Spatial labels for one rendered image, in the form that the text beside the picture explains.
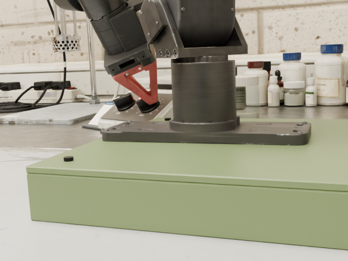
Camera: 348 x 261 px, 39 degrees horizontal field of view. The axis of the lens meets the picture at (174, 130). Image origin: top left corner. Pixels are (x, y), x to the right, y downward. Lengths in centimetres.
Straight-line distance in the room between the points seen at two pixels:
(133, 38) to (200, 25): 22
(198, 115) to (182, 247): 16
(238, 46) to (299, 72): 68
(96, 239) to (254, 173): 12
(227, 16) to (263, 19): 81
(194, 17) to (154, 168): 16
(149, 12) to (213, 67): 8
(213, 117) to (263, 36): 85
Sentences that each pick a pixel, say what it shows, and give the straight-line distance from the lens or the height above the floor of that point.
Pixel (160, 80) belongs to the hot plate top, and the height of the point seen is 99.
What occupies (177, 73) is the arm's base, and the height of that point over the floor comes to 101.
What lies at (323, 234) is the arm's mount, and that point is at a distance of 34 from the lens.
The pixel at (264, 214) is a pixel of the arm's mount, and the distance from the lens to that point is 34.
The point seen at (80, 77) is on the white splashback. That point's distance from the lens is 144.
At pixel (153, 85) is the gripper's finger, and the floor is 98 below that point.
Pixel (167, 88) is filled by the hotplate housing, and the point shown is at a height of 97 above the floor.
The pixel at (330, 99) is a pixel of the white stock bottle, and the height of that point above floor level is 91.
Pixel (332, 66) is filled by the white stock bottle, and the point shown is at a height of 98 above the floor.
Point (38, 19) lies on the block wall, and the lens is 157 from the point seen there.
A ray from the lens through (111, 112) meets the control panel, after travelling 80.
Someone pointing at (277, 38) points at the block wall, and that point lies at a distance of 129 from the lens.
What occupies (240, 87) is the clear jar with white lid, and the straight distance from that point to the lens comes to 88.
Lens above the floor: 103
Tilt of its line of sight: 9 degrees down
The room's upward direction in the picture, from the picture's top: 3 degrees counter-clockwise
